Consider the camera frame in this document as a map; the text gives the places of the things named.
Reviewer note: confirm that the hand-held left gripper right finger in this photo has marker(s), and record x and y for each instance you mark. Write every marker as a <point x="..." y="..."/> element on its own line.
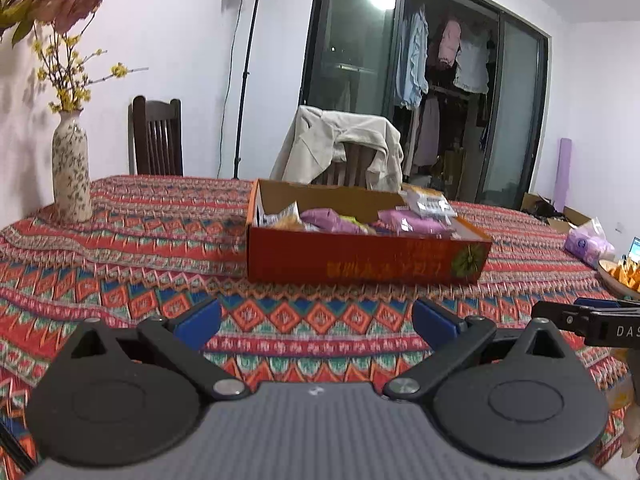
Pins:
<point x="436" y="321"/>

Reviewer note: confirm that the beige jacket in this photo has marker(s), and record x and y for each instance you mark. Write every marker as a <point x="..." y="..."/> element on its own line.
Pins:
<point x="320" y="140"/>

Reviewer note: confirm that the white hanging blouse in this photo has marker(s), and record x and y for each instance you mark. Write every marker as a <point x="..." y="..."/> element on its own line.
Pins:
<point x="472" y="67"/>

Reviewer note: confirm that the black framed sliding glass door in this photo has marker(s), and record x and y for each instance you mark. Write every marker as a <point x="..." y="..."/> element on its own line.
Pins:
<point x="350" y="35"/>

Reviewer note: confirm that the mauve hanging garment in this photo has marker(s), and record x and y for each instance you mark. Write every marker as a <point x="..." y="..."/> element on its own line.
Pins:
<point x="427" y="132"/>

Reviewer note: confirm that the pink hanging jacket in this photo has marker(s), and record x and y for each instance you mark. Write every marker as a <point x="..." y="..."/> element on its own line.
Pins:
<point x="450" y="42"/>

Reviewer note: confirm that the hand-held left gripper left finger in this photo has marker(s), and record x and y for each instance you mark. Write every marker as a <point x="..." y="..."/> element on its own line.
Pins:
<point x="200" y="321"/>

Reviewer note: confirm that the floral ceramic vase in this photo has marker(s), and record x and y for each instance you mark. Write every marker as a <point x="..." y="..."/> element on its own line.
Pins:
<point x="72" y="175"/>

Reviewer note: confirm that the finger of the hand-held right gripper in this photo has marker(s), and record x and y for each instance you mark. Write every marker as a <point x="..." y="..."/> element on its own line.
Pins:
<point x="600" y="304"/>
<point x="560" y="317"/>

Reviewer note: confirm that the lit laptop screen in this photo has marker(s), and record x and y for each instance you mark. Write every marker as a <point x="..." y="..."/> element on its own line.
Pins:
<point x="634" y="250"/>

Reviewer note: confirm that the yellow paper bag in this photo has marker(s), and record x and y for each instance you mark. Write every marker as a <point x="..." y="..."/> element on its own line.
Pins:
<point x="454" y="167"/>

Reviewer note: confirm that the dark wooden chair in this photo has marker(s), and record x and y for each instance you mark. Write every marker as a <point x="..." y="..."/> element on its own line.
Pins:
<point x="350" y="170"/>
<point x="155" y="112"/>

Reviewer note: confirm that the silver orange snack packet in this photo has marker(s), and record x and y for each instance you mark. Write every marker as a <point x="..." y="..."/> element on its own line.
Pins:
<point x="430" y="202"/>

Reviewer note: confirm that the purple snack packet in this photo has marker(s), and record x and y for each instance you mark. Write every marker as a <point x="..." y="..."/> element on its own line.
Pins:
<point x="415" y="222"/>
<point x="330" y="221"/>

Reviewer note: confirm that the purple rolled yoga mat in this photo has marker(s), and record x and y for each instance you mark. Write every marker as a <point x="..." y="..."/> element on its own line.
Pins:
<point x="563" y="170"/>

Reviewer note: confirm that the green white snack packet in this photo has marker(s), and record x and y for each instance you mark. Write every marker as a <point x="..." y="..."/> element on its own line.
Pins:
<point x="349" y="219"/>

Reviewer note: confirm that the orange printed cardboard box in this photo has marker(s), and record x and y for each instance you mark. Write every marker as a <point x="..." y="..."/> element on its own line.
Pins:
<point x="350" y="260"/>

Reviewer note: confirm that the silver white snack packet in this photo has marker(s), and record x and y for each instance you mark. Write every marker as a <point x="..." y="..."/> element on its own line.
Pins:
<point x="280" y="216"/>

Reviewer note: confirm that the studio light on stand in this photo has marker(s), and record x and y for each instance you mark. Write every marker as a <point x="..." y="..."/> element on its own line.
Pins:
<point x="245" y="85"/>

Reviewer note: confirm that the light blue hanging shirt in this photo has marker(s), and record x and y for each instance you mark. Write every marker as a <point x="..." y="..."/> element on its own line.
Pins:
<point x="412" y="60"/>

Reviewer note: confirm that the purple tissue pack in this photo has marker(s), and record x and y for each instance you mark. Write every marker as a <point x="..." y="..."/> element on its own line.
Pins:
<point x="587" y="245"/>

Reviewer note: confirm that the brown cardboard box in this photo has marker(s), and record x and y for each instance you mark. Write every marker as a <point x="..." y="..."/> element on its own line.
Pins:
<point x="565" y="220"/>

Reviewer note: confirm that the yellow flower branches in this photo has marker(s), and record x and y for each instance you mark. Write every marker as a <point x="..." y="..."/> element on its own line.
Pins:
<point x="70" y="87"/>

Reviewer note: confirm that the red patterned tablecloth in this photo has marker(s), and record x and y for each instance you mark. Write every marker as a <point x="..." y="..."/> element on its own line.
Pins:
<point x="150" y="260"/>

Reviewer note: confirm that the bowl of orange snacks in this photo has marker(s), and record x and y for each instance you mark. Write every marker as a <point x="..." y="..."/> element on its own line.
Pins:
<point x="622" y="280"/>

